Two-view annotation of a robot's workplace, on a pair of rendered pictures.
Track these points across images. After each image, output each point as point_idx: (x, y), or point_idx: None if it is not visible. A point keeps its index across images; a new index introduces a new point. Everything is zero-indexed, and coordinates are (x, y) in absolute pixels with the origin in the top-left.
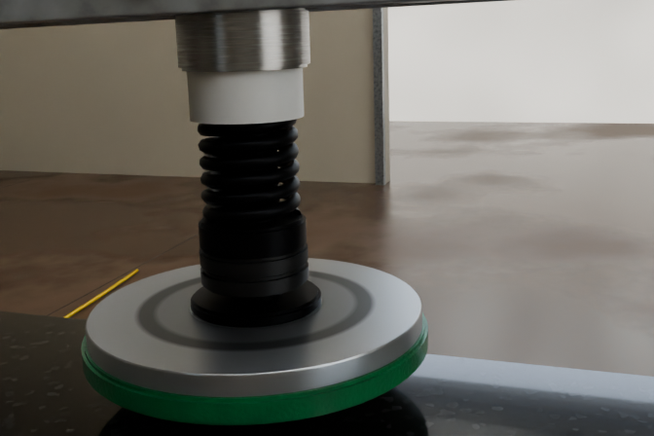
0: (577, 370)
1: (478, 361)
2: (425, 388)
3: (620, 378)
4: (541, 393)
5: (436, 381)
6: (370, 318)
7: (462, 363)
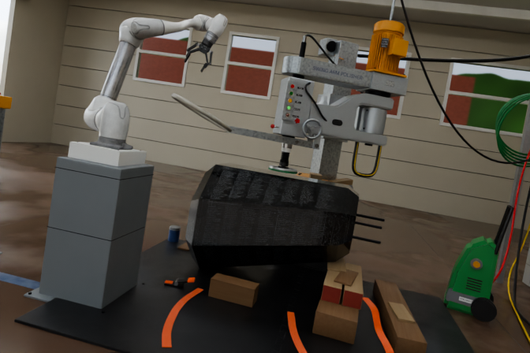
0: (254, 171)
1: (263, 172)
2: (267, 172)
3: (251, 170)
4: (258, 171)
5: (266, 172)
6: (273, 165)
7: (264, 172)
